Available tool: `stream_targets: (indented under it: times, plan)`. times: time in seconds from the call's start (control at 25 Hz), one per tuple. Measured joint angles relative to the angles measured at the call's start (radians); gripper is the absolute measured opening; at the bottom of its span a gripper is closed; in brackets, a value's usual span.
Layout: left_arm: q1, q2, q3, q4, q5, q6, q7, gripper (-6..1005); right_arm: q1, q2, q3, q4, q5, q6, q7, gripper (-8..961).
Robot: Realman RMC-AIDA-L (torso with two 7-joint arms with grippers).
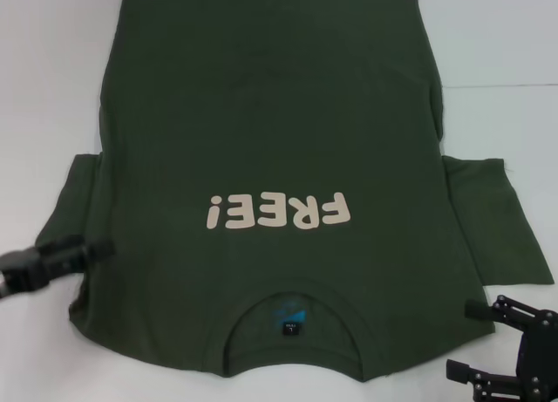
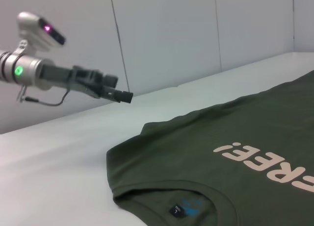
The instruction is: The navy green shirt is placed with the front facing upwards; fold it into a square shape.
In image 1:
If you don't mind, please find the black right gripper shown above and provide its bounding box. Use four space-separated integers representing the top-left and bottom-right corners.
446 294 558 402

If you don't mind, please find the dark green FREE! t-shirt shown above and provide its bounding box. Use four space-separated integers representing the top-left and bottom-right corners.
37 0 555 384

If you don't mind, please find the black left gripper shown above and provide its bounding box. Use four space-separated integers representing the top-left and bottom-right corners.
0 235 117 298

